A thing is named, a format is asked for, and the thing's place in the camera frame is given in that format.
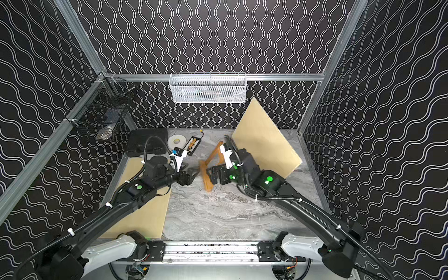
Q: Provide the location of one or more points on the black wire basket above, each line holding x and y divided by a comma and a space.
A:
104, 113

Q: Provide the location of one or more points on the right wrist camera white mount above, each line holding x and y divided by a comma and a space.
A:
226, 153

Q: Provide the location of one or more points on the light plywood board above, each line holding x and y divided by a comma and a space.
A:
257, 133
148, 220

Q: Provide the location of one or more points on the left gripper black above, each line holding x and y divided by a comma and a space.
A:
184, 177

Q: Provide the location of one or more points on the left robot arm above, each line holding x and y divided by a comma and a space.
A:
72, 256

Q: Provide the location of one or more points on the large wooden easel frame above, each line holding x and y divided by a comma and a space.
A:
205, 169

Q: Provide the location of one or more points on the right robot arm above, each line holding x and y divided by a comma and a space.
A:
334, 243

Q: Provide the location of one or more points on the black charger board with cable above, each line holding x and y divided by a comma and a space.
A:
193, 143

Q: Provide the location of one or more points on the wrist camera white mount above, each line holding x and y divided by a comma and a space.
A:
226, 153
180, 157

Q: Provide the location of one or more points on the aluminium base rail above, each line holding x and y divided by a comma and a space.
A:
211, 253

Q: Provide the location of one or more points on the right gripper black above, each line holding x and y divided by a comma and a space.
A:
213, 171

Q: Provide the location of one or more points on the black plastic tool case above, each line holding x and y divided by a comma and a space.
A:
155, 140

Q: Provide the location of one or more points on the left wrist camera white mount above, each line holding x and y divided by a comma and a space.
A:
180, 157

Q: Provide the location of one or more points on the white tape roll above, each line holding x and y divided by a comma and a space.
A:
176, 141

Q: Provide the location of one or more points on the white wire mesh basket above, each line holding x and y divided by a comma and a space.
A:
196, 87

